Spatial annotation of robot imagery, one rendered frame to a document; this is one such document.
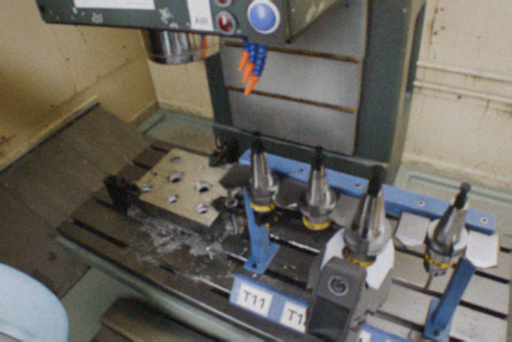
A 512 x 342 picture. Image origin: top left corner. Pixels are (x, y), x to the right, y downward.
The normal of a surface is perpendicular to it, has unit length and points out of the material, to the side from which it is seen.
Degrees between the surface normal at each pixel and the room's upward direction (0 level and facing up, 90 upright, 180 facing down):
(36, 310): 69
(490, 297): 0
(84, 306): 0
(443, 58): 90
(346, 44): 90
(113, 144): 24
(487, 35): 90
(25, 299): 59
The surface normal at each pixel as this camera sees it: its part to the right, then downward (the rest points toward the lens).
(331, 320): -0.51, 0.15
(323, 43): -0.49, 0.57
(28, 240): 0.27, -0.60
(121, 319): -0.21, -0.80
